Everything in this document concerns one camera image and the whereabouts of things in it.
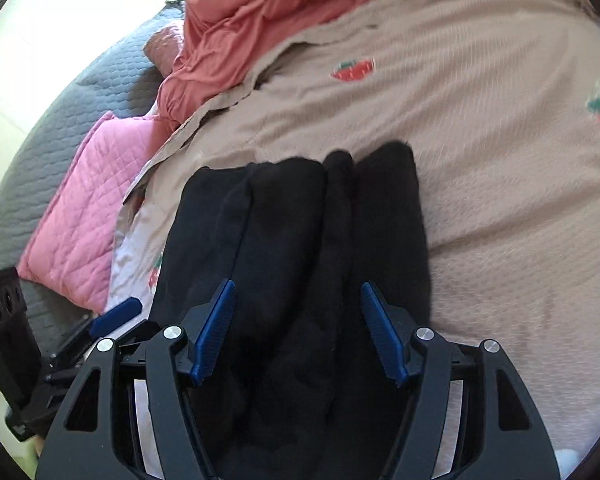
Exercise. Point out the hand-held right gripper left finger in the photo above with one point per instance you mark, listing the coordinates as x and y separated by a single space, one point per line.
212 332

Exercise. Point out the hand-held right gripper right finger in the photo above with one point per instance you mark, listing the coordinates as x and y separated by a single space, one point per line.
382 332

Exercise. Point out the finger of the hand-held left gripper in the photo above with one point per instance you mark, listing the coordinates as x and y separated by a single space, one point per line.
142 332
115 316

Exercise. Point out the black sweater with orange cuffs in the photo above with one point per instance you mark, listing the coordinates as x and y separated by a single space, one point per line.
290 270

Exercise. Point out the lavender cartoon print sheet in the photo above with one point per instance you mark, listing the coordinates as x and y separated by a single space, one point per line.
140 250

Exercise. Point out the beige strawberry print blanket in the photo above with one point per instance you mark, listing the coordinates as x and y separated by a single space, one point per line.
480 185

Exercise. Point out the dusty pink quilted pillow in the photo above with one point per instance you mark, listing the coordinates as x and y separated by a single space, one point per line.
162 50

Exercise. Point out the salmon pink blanket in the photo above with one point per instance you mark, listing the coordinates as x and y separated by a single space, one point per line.
260 15

